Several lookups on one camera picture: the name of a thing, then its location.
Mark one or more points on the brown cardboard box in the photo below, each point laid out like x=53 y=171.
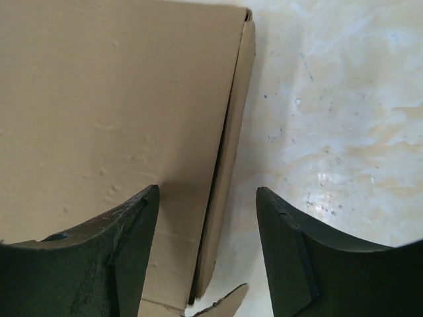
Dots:
x=100 y=99

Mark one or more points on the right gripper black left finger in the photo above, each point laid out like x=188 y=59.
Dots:
x=96 y=268

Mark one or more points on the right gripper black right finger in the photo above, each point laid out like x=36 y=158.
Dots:
x=314 y=269

